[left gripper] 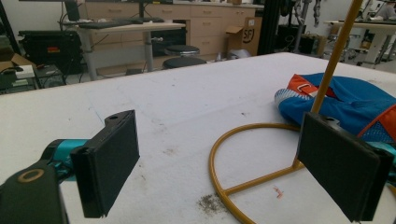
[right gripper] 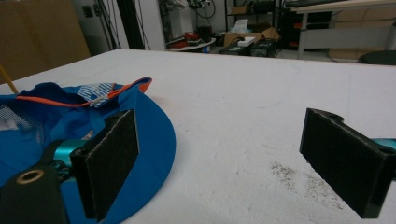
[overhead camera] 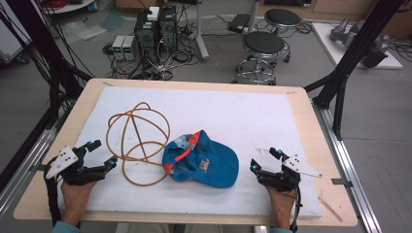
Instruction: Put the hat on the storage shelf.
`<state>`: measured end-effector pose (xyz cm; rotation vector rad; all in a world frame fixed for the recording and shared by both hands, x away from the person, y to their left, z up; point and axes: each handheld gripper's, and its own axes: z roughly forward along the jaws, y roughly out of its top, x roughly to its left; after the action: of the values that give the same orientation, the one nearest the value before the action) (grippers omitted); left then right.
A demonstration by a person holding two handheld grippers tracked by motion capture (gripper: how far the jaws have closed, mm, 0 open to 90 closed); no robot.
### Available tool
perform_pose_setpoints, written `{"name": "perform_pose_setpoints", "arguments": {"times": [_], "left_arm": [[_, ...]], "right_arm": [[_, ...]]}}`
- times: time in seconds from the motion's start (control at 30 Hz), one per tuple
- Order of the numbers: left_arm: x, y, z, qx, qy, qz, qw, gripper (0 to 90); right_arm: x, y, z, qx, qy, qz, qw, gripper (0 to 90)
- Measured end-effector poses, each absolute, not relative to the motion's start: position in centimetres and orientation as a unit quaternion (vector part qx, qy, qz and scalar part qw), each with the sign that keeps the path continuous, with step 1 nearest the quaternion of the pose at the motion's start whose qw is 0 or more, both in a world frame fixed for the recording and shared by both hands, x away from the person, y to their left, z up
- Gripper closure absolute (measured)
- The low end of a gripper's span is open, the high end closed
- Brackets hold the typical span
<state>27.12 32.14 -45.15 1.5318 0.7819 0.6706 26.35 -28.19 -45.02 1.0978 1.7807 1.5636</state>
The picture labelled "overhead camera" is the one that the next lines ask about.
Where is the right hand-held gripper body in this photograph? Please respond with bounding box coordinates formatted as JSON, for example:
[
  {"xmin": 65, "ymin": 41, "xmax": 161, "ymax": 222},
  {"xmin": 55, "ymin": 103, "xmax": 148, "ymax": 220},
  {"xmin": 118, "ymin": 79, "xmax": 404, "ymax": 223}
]
[{"xmin": 257, "ymin": 154, "xmax": 324, "ymax": 192}]

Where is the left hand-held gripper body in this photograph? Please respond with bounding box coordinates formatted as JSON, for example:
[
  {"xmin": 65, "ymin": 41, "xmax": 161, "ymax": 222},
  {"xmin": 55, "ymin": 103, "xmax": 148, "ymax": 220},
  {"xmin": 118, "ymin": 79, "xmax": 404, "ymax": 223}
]
[{"xmin": 44, "ymin": 145, "xmax": 108, "ymax": 187}]

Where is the person's right hand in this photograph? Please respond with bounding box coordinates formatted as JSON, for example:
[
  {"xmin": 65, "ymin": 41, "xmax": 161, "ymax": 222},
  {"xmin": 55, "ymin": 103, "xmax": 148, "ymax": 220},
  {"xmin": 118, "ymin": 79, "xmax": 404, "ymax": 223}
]
[{"xmin": 265, "ymin": 185, "xmax": 298, "ymax": 230}]

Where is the person's left hand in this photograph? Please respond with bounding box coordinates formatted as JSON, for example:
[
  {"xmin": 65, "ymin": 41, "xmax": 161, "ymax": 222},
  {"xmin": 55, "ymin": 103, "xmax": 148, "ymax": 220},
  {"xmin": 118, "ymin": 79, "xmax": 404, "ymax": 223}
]
[{"xmin": 60, "ymin": 180, "xmax": 99, "ymax": 227}]

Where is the blue cap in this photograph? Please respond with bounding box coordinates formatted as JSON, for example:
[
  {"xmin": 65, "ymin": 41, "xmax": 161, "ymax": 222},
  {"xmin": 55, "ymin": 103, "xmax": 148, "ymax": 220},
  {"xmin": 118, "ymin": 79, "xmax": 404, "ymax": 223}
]
[{"xmin": 161, "ymin": 129, "xmax": 240, "ymax": 189}]

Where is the thin wooden stick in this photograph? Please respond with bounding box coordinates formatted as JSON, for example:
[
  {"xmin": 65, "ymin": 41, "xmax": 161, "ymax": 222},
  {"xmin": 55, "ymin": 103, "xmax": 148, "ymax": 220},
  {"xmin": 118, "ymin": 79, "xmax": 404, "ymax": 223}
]
[{"xmin": 318, "ymin": 196, "xmax": 344, "ymax": 223}]

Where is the grey metal clamp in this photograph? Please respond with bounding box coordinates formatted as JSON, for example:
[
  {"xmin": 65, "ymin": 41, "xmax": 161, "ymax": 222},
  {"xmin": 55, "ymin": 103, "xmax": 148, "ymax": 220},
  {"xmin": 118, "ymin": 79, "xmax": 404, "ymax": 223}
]
[{"xmin": 330, "ymin": 178, "xmax": 355, "ymax": 189}]

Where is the white foam mat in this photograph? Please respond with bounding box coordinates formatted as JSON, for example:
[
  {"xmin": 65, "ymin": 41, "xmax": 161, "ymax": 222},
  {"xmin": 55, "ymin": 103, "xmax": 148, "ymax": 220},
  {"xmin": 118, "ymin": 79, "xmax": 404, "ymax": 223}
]
[{"xmin": 57, "ymin": 85, "xmax": 324, "ymax": 218}]

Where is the grey power supply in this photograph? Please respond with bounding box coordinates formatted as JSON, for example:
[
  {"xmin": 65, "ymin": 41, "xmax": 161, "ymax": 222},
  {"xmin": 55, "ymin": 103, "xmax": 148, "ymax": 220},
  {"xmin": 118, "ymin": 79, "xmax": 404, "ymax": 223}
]
[
  {"xmin": 122, "ymin": 35, "xmax": 139, "ymax": 62},
  {"xmin": 111, "ymin": 34, "xmax": 127, "ymax": 61}
]

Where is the large black round stool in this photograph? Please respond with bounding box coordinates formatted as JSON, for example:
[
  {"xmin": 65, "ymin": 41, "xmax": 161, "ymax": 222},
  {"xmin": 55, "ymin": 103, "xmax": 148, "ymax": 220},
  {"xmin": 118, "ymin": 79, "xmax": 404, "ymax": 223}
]
[{"xmin": 230, "ymin": 30, "xmax": 292, "ymax": 87}]

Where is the clear plastic sheet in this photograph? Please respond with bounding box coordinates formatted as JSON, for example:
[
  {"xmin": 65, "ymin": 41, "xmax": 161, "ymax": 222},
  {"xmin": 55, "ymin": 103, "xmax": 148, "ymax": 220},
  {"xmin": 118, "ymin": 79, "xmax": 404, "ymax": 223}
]
[{"xmin": 60, "ymin": 19, "xmax": 109, "ymax": 43}]

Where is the black computer tower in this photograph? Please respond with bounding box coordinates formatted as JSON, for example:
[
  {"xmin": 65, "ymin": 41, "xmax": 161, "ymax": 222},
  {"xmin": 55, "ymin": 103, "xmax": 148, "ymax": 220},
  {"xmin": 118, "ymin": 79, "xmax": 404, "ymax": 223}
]
[
  {"xmin": 157, "ymin": 5, "xmax": 180, "ymax": 55},
  {"xmin": 133, "ymin": 9, "xmax": 160, "ymax": 65}
]

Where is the white floor board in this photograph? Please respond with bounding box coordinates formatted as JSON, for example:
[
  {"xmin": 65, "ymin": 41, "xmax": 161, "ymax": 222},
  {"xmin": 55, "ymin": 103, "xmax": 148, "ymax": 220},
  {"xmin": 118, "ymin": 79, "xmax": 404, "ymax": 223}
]
[{"xmin": 311, "ymin": 21, "xmax": 404, "ymax": 71}]

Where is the black flat case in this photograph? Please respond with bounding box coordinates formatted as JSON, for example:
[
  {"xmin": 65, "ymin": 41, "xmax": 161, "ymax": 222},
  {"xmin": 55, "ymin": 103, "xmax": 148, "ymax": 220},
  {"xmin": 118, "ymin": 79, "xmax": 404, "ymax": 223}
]
[{"xmin": 226, "ymin": 13, "xmax": 252, "ymax": 34}]

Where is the small black round stool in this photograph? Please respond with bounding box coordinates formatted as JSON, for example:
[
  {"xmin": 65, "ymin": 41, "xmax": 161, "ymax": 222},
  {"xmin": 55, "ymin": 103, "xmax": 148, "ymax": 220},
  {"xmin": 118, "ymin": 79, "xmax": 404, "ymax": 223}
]
[{"xmin": 263, "ymin": 8, "xmax": 303, "ymax": 37}]

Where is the white round table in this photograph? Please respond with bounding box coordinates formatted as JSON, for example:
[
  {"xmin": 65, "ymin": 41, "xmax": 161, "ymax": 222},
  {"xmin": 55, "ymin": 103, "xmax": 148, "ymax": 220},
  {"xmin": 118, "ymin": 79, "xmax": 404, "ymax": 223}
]
[{"xmin": 41, "ymin": 0, "xmax": 97, "ymax": 16}]

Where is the grey desk leg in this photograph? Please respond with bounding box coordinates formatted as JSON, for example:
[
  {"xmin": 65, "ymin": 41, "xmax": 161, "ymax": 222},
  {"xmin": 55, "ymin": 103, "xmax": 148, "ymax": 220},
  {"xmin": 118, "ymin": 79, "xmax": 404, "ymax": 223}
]
[{"xmin": 193, "ymin": 0, "xmax": 211, "ymax": 63}]

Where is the white box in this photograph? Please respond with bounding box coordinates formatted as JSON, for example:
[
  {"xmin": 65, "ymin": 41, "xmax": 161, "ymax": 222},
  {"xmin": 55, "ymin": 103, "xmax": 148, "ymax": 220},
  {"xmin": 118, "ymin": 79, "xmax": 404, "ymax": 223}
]
[{"xmin": 147, "ymin": 6, "xmax": 161, "ymax": 22}]

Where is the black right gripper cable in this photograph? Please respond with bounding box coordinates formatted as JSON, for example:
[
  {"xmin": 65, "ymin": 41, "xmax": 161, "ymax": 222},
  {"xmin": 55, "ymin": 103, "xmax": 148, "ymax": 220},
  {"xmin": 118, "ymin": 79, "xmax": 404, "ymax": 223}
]
[{"xmin": 289, "ymin": 185, "xmax": 303, "ymax": 233}]

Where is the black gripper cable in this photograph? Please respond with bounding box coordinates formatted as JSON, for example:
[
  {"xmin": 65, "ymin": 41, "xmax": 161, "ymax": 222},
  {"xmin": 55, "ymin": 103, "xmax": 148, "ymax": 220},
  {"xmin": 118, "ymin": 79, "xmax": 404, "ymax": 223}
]
[
  {"xmin": 289, "ymin": 185, "xmax": 303, "ymax": 233},
  {"xmin": 43, "ymin": 168, "xmax": 63, "ymax": 227}
]

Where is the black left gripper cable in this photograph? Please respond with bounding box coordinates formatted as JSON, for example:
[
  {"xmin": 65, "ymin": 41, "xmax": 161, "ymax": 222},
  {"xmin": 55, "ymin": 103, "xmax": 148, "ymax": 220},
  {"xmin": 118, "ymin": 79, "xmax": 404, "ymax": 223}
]
[{"xmin": 43, "ymin": 168, "xmax": 63, "ymax": 227}]

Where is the orange rope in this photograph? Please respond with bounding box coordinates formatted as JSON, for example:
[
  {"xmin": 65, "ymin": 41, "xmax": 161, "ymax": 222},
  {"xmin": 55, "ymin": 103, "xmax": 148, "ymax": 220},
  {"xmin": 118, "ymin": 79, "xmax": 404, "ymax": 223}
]
[{"xmin": 105, "ymin": 101, "xmax": 172, "ymax": 187}]

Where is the aluminium rail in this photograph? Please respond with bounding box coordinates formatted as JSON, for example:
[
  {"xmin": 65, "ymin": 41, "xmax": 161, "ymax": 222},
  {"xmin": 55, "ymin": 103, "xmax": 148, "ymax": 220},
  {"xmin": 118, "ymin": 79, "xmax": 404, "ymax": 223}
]
[
  {"xmin": 0, "ymin": 124, "xmax": 61, "ymax": 213},
  {"xmin": 311, "ymin": 98, "xmax": 384, "ymax": 233}
]

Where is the black frame with cable bundle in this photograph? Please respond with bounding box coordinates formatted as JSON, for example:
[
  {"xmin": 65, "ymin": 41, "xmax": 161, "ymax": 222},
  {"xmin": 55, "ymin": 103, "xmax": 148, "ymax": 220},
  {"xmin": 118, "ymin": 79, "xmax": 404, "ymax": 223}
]
[{"xmin": 0, "ymin": 0, "xmax": 95, "ymax": 195}]

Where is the tangle of floor cables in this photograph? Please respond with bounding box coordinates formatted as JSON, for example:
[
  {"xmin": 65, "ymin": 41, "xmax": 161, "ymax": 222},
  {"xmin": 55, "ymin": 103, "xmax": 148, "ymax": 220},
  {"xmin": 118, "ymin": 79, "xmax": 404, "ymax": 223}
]
[{"xmin": 102, "ymin": 13, "xmax": 201, "ymax": 82}]

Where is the black frame with one strut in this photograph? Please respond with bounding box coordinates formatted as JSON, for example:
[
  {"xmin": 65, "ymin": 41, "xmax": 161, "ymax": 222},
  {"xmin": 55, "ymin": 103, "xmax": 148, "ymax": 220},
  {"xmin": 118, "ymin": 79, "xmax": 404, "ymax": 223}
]
[{"xmin": 303, "ymin": 0, "xmax": 407, "ymax": 141}]

